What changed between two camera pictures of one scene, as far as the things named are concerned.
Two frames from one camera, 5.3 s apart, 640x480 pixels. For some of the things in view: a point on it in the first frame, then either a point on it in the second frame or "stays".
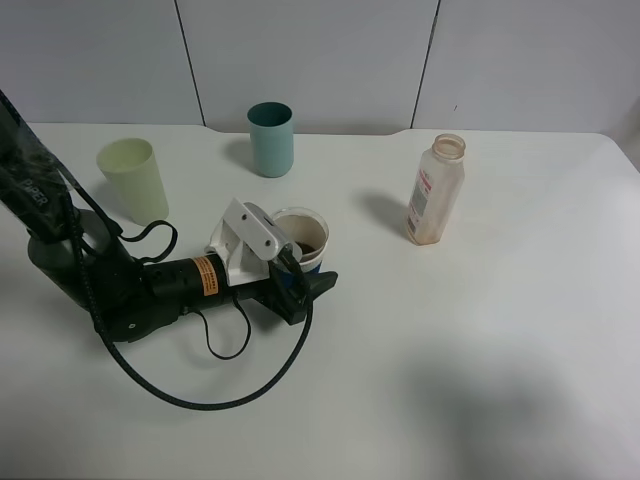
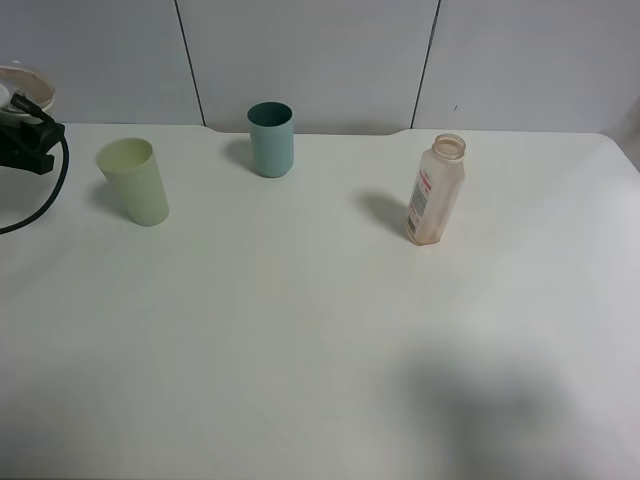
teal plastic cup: x=272 y=138 stays
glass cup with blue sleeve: x=308 y=230 to x=28 y=84
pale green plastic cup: x=131 y=167 stays
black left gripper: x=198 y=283 to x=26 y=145
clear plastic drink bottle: x=437 y=190 stays
